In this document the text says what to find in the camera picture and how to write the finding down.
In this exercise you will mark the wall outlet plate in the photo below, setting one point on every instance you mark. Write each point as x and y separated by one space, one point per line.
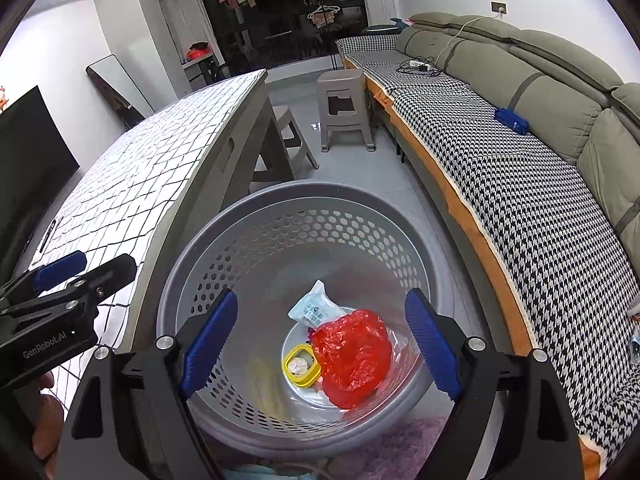
499 8

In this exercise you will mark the person's left hand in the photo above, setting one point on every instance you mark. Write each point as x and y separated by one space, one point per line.
47 420

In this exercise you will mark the red plastic bag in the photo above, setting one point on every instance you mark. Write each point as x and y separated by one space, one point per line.
355 355

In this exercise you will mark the olive green sofa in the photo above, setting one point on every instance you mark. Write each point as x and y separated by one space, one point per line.
540 70

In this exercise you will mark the pink fluffy rug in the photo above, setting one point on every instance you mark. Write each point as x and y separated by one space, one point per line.
395 445

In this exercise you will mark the light blue cloth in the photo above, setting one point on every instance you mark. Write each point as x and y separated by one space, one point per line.
250 471

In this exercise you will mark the black pen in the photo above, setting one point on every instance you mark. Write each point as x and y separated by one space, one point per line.
50 234

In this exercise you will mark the grey plastic stool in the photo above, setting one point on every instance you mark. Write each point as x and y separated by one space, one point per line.
345 82
287 130

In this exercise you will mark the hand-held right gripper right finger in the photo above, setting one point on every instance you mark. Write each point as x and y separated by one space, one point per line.
432 345

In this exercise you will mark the teal soft item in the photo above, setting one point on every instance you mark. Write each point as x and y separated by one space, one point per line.
401 22

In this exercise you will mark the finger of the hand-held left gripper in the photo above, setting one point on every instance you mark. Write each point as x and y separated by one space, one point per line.
60 267
110 272

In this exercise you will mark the light blue wipes packet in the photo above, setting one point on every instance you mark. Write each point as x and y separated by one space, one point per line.
315 310

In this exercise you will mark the small blue object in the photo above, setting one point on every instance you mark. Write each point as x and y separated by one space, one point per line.
511 120

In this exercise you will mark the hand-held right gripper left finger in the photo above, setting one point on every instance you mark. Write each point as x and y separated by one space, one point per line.
210 345

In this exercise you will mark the white power strip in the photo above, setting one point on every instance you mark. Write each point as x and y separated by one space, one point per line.
420 65

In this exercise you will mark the clothes hanger with garment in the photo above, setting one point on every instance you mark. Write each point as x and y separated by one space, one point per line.
324 16

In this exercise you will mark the red item on side table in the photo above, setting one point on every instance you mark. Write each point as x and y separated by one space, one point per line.
199 52

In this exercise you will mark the black television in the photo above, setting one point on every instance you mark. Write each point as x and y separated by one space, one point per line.
30 170

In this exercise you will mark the white paper ball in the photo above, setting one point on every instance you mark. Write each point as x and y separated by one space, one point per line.
299 366

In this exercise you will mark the orange white plush toy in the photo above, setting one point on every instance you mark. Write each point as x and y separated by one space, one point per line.
4 97

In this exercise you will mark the small side table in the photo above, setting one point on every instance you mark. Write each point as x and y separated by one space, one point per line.
200 75

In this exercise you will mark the dark glass sliding door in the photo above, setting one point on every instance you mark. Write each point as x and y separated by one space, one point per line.
280 35

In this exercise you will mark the white black checked tablecloth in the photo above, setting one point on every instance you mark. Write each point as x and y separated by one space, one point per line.
150 160

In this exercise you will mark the leaning floor mirror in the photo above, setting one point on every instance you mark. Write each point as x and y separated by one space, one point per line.
125 85

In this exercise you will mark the grey table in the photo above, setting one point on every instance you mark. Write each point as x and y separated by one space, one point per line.
215 170

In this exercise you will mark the grey perforated plastic basket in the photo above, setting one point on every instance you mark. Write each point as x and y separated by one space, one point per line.
250 240

